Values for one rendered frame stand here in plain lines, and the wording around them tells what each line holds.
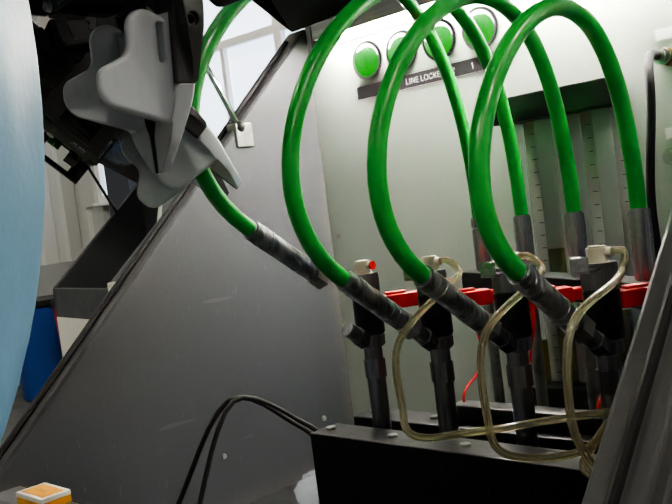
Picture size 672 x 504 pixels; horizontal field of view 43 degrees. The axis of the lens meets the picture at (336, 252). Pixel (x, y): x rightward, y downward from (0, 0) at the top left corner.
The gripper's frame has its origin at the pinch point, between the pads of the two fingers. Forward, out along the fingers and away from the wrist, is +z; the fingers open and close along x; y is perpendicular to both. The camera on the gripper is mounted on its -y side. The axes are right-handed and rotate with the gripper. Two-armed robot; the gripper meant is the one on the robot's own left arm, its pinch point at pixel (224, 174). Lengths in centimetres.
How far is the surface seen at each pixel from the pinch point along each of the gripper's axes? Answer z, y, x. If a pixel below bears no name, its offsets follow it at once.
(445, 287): 16.3, 2.8, 12.4
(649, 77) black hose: 26.1, -30.1, 12.4
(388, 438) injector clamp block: 26.1, 8.3, -4.3
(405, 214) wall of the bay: 26.2, -27.6, -27.2
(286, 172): 2.6, 1.0, 7.8
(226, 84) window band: 28, -334, -486
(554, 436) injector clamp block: 33.8, 4.1, 7.4
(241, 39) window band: 15, -355, -459
